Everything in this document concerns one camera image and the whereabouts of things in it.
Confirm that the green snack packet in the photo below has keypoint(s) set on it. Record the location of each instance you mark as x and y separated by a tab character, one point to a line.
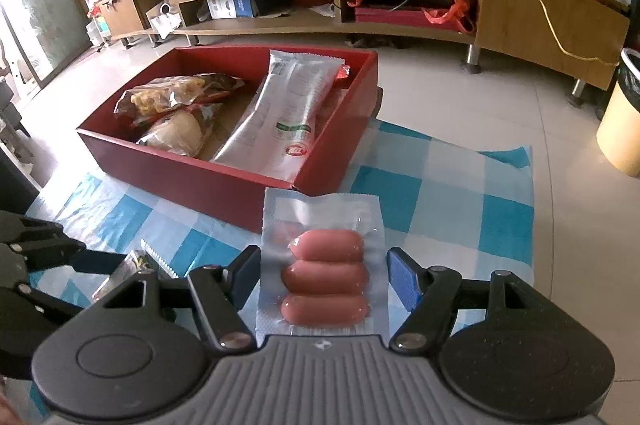
142	262

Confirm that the black furniture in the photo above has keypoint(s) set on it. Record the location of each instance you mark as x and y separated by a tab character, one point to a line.
15	175

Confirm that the yellow trash bin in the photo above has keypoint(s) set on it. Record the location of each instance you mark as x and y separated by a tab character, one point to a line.
620	130

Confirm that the red cardboard box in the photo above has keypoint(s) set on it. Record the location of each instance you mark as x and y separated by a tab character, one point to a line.
200	190

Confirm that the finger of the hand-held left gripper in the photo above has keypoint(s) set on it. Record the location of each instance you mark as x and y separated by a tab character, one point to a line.
35	297
45	242

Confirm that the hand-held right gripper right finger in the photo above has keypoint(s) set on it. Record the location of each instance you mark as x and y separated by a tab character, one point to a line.
405	277

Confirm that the long white snack packet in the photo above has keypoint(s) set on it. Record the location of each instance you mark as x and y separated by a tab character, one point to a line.
285	105

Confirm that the blue checkered cloth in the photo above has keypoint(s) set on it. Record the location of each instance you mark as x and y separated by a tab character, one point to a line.
440	205

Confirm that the round bun packet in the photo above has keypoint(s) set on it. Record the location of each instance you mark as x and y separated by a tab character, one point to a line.
175	132

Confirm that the wooden television stand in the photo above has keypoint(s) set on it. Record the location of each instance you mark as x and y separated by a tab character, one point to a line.
525	15

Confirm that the blue and white box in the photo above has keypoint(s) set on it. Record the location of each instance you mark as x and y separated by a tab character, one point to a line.
235	5

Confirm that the vacuum-packed sausage pack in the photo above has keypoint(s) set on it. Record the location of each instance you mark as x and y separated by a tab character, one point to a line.
325	275

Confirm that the brown crispy snack bag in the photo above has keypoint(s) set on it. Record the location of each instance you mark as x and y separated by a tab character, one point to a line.
170	97

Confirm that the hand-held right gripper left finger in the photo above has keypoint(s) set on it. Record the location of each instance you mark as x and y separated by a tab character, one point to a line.
245	277

